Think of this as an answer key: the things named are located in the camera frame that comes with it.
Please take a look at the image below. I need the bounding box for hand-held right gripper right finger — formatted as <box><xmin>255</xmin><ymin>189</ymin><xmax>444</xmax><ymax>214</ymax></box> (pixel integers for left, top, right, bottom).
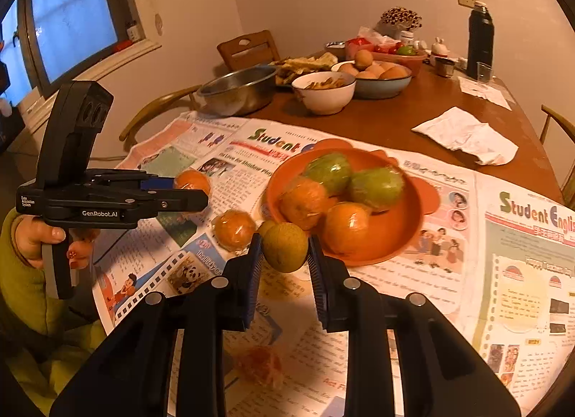
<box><xmin>308</xmin><ymin>235</ymin><xmax>522</xmax><ymax>417</ymax></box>

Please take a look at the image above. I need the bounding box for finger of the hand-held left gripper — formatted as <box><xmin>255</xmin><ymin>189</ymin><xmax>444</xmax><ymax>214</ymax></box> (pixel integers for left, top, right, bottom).
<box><xmin>132</xmin><ymin>189</ymin><xmax>210</xmax><ymax>222</ymax></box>
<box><xmin>87</xmin><ymin>168</ymin><xmax>177</xmax><ymax>193</ymax></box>

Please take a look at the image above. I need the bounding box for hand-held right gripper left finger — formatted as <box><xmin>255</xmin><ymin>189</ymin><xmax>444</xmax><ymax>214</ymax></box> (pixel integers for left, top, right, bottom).
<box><xmin>49</xmin><ymin>233</ymin><xmax>264</xmax><ymax>417</ymax></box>

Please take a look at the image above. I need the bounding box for plastic-wrapped orange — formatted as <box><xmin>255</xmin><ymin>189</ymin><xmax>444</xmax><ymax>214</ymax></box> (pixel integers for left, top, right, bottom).
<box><xmin>173</xmin><ymin>169</ymin><xmax>212</xmax><ymax>197</ymax></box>
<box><xmin>212</xmin><ymin>209</ymin><xmax>257</xmax><ymax>252</ymax></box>
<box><xmin>323</xmin><ymin>202</ymin><xmax>373</xmax><ymax>258</ymax></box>
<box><xmin>279</xmin><ymin>177</ymin><xmax>331</xmax><ymax>231</ymax></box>

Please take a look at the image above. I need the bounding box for orange scalloped plate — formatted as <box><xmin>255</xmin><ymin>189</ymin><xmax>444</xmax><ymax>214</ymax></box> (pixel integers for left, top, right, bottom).
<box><xmin>264</xmin><ymin>138</ymin><xmax>438</xmax><ymax>267</ymax></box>

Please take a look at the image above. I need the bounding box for plastic-wrapped green mango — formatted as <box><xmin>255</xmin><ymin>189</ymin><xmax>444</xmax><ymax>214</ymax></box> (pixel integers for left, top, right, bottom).
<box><xmin>348</xmin><ymin>166</ymin><xmax>405</xmax><ymax>213</ymax></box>
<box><xmin>303</xmin><ymin>153</ymin><xmax>354</xmax><ymax>196</ymax></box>

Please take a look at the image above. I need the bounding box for person's left hand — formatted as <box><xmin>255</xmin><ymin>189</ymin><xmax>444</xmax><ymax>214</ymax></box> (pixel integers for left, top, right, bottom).
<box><xmin>13</xmin><ymin>214</ymin><xmax>100</xmax><ymax>270</ymax></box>

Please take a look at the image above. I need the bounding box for wooden chair with curved armrest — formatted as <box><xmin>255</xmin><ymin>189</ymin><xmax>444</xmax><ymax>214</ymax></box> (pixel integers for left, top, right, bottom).
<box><xmin>539</xmin><ymin>105</ymin><xmax>575</xmax><ymax>202</ymax></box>
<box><xmin>119</xmin><ymin>84</ymin><xmax>203</xmax><ymax>152</ymax></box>

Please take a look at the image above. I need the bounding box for plastic-wrapped red peeled fruit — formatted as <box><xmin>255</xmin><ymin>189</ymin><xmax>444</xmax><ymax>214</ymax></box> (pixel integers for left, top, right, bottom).
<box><xmin>234</xmin><ymin>345</ymin><xmax>285</xmax><ymax>390</ymax></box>

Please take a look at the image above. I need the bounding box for newspaper with cartoon children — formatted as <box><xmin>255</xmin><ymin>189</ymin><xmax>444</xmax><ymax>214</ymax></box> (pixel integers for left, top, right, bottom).
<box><xmin>92</xmin><ymin>110</ymin><xmax>483</xmax><ymax>417</ymax></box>

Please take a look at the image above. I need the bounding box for stainless steel bowl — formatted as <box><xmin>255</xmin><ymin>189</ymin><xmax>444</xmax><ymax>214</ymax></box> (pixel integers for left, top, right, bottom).
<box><xmin>196</xmin><ymin>64</ymin><xmax>279</xmax><ymax>118</ymax></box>

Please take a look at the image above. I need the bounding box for window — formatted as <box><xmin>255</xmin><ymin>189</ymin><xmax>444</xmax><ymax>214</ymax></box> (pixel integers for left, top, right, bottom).
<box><xmin>0</xmin><ymin>0</ymin><xmax>162</xmax><ymax>139</ymax></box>

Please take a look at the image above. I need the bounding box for wooden chair back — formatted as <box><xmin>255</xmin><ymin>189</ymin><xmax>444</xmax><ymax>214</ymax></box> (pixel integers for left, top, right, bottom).
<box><xmin>217</xmin><ymin>29</ymin><xmax>280</xmax><ymax>72</ymax></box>

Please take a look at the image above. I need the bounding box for white ceramic bowl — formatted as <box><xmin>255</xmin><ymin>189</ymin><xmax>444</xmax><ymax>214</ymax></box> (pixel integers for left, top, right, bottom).
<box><xmin>292</xmin><ymin>71</ymin><xmax>357</xmax><ymax>115</ymax></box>

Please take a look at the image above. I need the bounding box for plate of fried food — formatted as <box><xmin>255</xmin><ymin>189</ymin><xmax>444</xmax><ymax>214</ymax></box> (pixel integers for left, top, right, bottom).
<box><xmin>272</xmin><ymin>52</ymin><xmax>339</xmax><ymax>86</ymax></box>

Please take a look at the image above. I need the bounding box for newspaper with balloon picture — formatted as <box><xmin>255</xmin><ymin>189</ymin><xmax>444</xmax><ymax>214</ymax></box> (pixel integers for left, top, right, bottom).
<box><xmin>454</xmin><ymin>172</ymin><xmax>575</xmax><ymax>415</ymax></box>

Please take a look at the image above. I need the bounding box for blue enamel bowl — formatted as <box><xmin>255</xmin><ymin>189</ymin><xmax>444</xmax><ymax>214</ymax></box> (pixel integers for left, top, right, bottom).
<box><xmin>331</xmin><ymin>60</ymin><xmax>413</xmax><ymax>100</ymax></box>

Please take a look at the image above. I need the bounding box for crumpled white paper napkin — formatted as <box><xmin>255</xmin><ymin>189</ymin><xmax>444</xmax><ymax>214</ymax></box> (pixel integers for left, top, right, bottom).
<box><xmin>411</xmin><ymin>106</ymin><xmax>519</xmax><ymax>166</ymax></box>

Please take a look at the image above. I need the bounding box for person's yellow-green printed clothing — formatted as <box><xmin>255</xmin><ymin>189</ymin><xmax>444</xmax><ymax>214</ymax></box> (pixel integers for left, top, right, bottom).
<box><xmin>6</xmin><ymin>320</ymin><xmax>109</xmax><ymax>415</ymax></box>

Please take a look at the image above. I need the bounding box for pile of brown eggs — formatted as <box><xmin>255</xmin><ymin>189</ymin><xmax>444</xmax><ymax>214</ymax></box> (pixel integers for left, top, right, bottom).
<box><xmin>337</xmin><ymin>49</ymin><xmax>409</xmax><ymax>81</ymax></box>

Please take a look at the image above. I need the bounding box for red packet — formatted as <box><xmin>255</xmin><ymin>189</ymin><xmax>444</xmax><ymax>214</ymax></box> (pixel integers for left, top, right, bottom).
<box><xmin>346</xmin><ymin>37</ymin><xmax>373</xmax><ymax>56</ymax></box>

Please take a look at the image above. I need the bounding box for reddish plastic basin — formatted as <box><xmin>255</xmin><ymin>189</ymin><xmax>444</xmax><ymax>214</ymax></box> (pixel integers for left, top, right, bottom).
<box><xmin>346</xmin><ymin>37</ymin><xmax>428</xmax><ymax>77</ymax></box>

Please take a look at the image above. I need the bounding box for flat white paper napkin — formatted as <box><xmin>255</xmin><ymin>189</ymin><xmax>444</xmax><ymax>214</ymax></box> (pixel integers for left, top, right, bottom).
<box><xmin>458</xmin><ymin>75</ymin><xmax>513</xmax><ymax>111</ymax></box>

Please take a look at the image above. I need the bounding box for dried flower bouquet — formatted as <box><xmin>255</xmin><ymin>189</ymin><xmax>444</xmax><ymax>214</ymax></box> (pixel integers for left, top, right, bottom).
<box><xmin>379</xmin><ymin>6</ymin><xmax>423</xmax><ymax>38</ymax></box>

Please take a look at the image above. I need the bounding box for black thermos flask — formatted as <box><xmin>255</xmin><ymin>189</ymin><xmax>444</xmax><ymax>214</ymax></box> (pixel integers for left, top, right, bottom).
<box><xmin>466</xmin><ymin>1</ymin><xmax>495</xmax><ymax>81</ymax></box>

